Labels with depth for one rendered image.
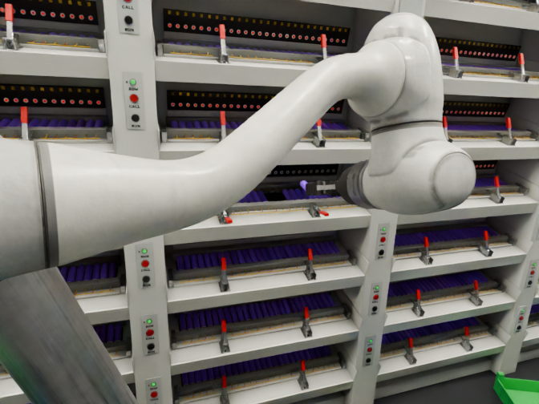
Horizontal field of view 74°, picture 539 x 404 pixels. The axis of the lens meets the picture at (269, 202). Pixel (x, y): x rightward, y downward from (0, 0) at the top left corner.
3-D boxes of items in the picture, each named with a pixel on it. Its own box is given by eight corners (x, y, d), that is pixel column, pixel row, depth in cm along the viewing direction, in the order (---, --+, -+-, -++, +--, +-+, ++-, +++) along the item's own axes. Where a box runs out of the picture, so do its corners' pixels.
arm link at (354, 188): (359, 156, 59) (342, 160, 65) (362, 211, 59) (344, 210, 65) (406, 155, 62) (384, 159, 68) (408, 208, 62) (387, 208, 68)
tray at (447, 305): (511, 309, 142) (527, 283, 135) (380, 334, 124) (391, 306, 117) (472, 275, 159) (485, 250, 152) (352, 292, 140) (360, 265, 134)
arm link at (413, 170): (413, 211, 62) (408, 135, 62) (494, 213, 47) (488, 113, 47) (358, 216, 59) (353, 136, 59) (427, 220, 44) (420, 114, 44)
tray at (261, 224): (368, 227, 110) (376, 200, 106) (164, 245, 92) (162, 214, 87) (338, 195, 127) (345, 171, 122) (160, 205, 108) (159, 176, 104)
